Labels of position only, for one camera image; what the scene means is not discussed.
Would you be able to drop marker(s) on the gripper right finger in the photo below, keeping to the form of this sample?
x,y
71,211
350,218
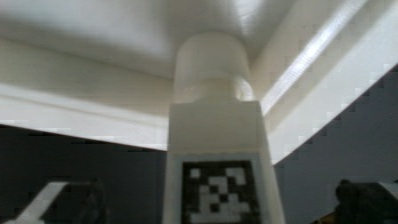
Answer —
x,y
366,203

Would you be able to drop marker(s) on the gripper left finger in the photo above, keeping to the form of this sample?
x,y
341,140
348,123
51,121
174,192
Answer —
x,y
69,203

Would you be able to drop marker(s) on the white square tabletop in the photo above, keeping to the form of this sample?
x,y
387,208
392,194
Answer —
x,y
87,55

